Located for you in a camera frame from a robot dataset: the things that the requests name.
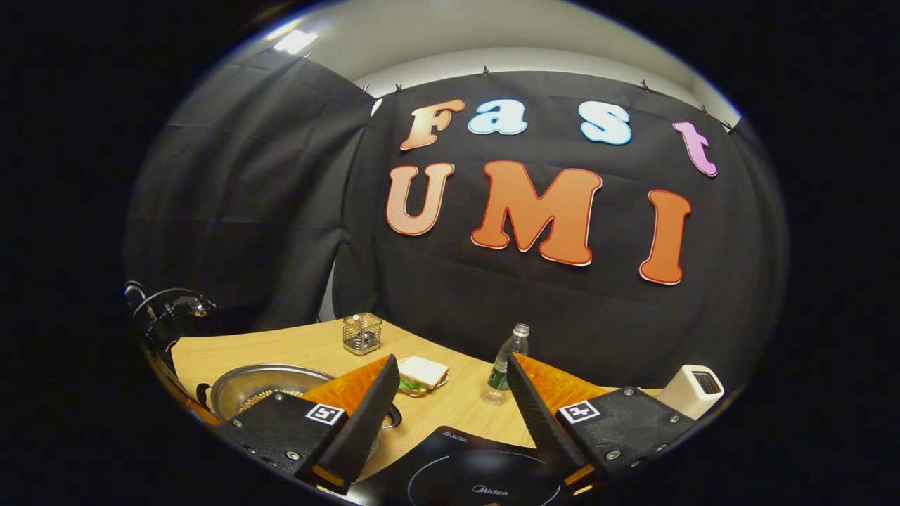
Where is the small ceiling light panel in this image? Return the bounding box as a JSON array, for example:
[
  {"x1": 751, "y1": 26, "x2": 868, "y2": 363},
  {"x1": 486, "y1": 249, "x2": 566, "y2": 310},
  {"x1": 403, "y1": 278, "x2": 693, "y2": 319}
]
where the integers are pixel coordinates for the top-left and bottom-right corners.
[{"x1": 273, "y1": 30, "x2": 319, "y2": 56}]

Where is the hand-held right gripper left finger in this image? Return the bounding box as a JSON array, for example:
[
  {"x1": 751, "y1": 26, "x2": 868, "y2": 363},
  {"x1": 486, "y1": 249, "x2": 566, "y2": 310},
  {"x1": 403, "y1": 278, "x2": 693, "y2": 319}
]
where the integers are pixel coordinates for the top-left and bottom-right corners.
[{"x1": 218, "y1": 353, "x2": 401, "y2": 493}]

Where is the sandwich with lettuce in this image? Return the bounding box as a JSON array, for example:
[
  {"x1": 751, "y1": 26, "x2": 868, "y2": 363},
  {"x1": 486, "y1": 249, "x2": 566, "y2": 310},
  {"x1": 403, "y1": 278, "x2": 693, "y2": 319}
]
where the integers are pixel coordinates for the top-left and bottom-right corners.
[{"x1": 396, "y1": 355, "x2": 451, "y2": 398}]

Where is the white toaster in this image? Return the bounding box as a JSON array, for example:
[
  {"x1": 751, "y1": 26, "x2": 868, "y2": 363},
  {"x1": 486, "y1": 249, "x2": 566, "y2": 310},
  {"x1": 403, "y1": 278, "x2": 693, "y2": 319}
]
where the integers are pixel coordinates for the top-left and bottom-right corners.
[{"x1": 657, "y1": 364, "x2": 725, "y2": 420}]

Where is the black induction cooktop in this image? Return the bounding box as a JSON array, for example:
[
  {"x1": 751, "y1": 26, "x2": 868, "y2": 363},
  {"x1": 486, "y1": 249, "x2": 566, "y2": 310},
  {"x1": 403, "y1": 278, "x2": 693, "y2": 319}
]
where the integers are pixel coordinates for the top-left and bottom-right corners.
[{"x1": 348, "y1": 425, "x2": 584, "y2": 506}]

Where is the steel pot with soybeans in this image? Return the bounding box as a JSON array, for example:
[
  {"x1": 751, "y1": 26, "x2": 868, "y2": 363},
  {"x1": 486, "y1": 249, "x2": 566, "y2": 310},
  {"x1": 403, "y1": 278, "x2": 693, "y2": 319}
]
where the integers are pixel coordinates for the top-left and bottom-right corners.
[{"x1": 195, "y1": 363, "x2": 403, "y2": 461}]

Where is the clear plastic water bottle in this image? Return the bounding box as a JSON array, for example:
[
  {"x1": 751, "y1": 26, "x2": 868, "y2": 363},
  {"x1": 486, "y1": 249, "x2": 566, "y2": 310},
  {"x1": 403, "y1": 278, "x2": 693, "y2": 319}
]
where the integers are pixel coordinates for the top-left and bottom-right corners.
[{"x1": 481, "y1": 323, "x2": 530, "y2": 406}]

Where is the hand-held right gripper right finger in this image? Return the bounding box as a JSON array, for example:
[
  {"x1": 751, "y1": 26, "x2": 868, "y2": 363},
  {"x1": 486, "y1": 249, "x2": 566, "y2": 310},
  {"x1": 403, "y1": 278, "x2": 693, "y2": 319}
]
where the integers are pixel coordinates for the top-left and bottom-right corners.
[{"x1": 506, "y1": 353, "x2": 700, "y2": 493}]

